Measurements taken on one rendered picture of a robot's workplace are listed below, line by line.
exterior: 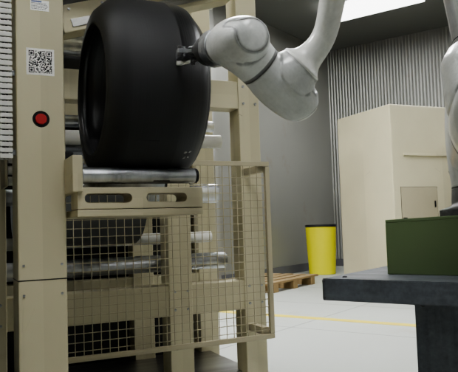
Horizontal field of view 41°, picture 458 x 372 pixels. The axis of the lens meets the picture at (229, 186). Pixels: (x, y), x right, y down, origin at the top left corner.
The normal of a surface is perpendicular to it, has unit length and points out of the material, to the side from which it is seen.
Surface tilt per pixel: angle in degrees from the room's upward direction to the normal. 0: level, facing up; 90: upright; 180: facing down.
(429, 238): 90
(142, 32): 68
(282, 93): 124
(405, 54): 90
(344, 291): 90
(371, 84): 90
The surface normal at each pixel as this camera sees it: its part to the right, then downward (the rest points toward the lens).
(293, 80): 0.25, 0.25
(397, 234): -0.59, -0.04
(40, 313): 0.42, -0.07
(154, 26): 0.36, -0.53
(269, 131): 0.81, -0.07
